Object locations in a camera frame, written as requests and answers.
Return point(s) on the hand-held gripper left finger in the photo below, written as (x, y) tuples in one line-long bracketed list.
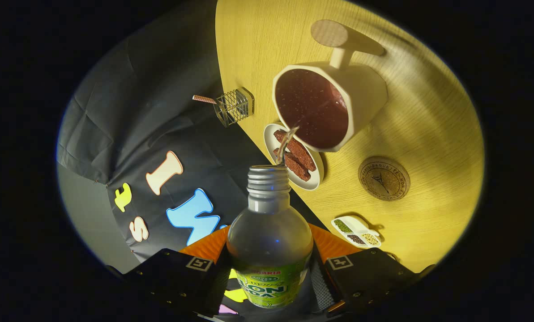
[(215, 290)]

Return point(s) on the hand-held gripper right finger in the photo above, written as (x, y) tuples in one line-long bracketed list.
[(365, 277)]

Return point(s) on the silver bottle with green label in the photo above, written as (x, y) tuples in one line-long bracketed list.
[(269, 241)]

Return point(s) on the round cork coaster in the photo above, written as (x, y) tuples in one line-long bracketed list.
[(384, 178)]

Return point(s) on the clear juice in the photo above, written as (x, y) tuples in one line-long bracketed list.
[(284, 145)]

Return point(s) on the white divided bean dish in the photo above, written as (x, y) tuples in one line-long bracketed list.
[(354, 222)]

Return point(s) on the brown meat slice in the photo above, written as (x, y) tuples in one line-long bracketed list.
[(296, 170), (302, 154)]

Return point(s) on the white round plate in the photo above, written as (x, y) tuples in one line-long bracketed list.
[(269, 138)]

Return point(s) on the wooden table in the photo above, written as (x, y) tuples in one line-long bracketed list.
[(428, 112)]

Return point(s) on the black backdrop cloth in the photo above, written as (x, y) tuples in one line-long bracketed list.
[(159, 112)]

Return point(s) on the red striped straw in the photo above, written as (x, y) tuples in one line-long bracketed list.
[(203, 99)]

